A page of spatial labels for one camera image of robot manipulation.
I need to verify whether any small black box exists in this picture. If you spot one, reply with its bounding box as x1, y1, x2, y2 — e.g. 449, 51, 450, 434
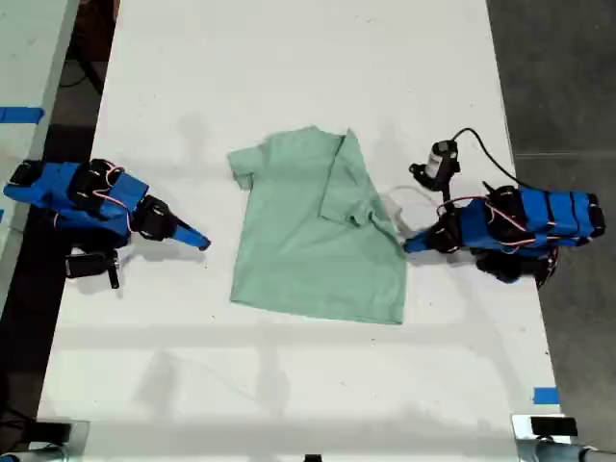
35, 422, 72, 445
529, 417, 578, 437

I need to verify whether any black camera box, white label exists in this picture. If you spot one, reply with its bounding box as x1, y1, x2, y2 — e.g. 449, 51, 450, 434
408, 140, 462, 192

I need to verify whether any short blue tape strip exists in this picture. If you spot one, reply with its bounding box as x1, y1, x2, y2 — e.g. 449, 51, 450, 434
532, 386, 561, 406

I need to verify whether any grey metal pipe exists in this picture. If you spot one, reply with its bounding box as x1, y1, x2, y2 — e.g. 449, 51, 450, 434
532, 439, 616, 462
0, 444, 64, 462

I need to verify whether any pale green T-shirt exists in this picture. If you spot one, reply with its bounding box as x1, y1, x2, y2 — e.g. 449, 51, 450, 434
225, 124, 409, 326

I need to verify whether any long blue tape strip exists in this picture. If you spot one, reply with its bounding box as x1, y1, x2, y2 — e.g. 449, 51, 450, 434
0, 106, 45, 126

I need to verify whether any black camera stalk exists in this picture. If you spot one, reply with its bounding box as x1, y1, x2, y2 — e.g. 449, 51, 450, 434
439, 173, 456, 212
107, 249, 121, 290

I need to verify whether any thin white cable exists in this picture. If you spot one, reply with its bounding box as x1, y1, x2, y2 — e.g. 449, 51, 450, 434
382, 184, 437, 230

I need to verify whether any black camera cable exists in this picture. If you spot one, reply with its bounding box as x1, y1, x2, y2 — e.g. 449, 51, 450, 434
451, 126, 521, 189

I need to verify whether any silver metal bracket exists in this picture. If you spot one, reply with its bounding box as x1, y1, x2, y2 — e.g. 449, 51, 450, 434
66, 419, 91, 462
510, 413, 581, 462

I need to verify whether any white side table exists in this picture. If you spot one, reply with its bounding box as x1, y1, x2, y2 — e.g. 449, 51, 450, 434
0, 0, 82, 314

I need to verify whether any plain black camera box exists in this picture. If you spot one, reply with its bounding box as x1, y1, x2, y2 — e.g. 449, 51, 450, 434
64, 251, 111, 281

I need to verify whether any black floor cable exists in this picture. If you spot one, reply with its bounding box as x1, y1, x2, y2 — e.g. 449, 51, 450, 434
61, 45, 106, 95

